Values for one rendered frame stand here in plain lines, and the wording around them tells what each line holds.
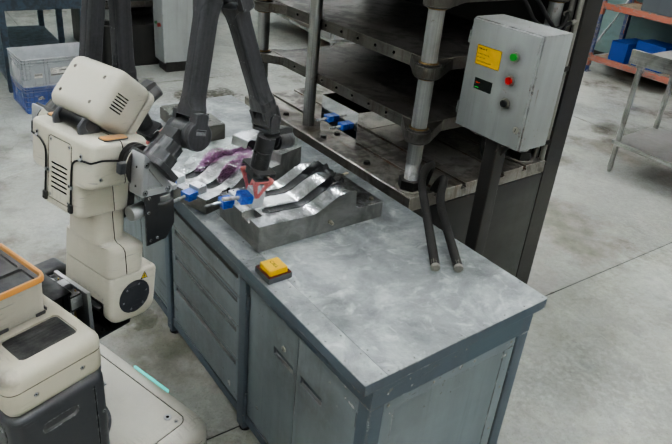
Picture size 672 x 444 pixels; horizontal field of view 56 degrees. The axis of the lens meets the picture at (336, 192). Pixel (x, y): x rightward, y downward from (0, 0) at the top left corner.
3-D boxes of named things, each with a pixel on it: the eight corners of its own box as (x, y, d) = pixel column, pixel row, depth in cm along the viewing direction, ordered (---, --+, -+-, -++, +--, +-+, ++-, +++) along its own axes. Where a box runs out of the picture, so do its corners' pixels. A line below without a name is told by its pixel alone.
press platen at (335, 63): (416, 179, 238) (423, 136, 230) (248, 81, 329) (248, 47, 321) (552, 144, 285) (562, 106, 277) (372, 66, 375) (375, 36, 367)
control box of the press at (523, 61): (456, 390, 264) (537, 37, 197) (407, 347, 285) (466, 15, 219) (492, 371, 276) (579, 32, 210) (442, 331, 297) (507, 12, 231)
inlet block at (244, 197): (224, 211, 190) (228, 196, 187) (217, 202, 193) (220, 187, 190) (261, 207, 198) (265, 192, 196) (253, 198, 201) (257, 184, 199)
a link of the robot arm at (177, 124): (154, 138, 162) (167, 142, 158) (179, 108, 165) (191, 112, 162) (175, 159, 168) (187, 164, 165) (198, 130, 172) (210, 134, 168)
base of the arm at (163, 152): (127, 150, 159) (158, 164, 153) (147, 125, 162) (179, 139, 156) (145, 168, 166) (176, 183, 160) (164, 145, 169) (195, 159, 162)
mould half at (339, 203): (258, 252, 197) (259, 214, 191) (219, 216, 215) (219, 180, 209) (381, 216, 225) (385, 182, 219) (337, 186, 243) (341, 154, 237)
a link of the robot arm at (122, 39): (95, -50, 180) (119, -45, 174) (113, -51, 184) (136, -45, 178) (107, 95, 199) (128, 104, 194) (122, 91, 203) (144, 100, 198)
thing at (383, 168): (407, 212, 245) (410, 195, 242) (244, 106, 336) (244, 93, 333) (542, 171, 292) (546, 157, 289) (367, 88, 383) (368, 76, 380)
